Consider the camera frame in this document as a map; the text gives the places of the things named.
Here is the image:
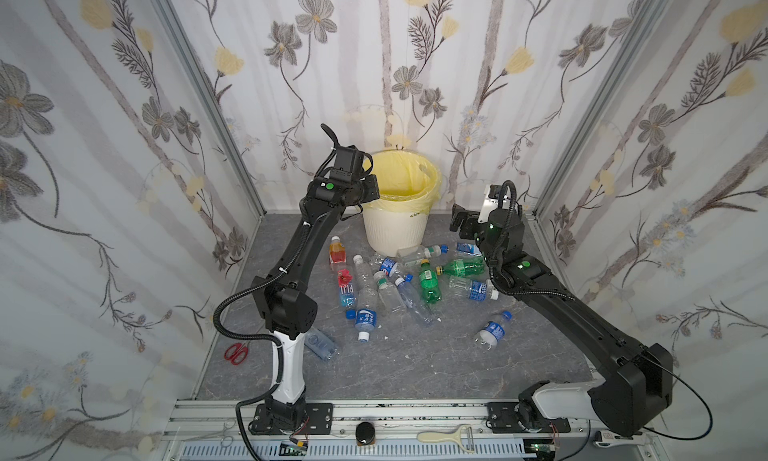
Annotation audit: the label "clear bottle blue label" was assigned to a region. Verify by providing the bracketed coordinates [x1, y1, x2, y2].
[448, 276, 499, 302]
[353, 254, 378, 342]

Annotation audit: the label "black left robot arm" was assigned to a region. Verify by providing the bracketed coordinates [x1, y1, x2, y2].
[213, 146, 379, 433]

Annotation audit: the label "clear bottle green cap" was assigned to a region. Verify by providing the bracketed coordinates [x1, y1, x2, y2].
[396, 244, 448, 265]

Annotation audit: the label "red cap Fiji bottle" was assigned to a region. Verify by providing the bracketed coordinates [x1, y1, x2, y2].
[337, 268, 356, 310]

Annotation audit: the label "red handled scissors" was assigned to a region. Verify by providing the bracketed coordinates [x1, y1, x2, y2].
[223, 342, 249, 366]

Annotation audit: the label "orange red juice bottle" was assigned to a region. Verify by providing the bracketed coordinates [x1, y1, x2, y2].
[329, 235, 347, 266]

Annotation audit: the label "white plastic waste bin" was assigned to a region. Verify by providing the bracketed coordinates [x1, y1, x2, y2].
[363, 203, 429, 256]

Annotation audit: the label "yellow bin liner bag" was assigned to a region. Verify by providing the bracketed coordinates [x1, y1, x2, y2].
[363, 149, 443, 216]

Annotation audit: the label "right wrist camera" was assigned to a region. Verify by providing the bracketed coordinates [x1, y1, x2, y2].
[478, 182, 521, 225]

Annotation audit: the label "clear bottle blue cap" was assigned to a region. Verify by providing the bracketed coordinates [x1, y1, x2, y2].
[395, 274, 435, 326]

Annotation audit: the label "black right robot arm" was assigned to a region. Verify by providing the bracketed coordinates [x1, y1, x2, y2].
[450, 204, 679, 436]

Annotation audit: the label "green soda bottle upright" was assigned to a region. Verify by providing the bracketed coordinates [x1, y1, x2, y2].
[419, 259, 442, 304]

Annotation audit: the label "clear bottle white cap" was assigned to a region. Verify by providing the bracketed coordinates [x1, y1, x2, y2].
[374, 271, 403, 312]

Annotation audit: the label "black round knob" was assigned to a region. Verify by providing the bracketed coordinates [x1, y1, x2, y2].
[355, 421, 376, 446]

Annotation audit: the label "Pepsi label clear bottle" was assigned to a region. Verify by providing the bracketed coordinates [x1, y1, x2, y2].
[370, 253, 400, 277]

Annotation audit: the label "green soda bottle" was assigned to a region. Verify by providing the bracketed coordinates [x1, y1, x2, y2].
[435, 258, 485, 277]
[419, 259, 442, 304]

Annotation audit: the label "small blue label bottle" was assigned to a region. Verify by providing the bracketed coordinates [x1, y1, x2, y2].
[456, 242, 482, 257]

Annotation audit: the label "adjustable wrench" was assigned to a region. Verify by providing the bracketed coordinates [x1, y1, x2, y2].
[593, 430, 648, 449]

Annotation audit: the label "beige vegetable peeler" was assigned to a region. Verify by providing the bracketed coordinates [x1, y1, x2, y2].
[417, 424, 475, 454]

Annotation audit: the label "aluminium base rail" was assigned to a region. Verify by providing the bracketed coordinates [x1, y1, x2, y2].
[155, 399, 670, 460]

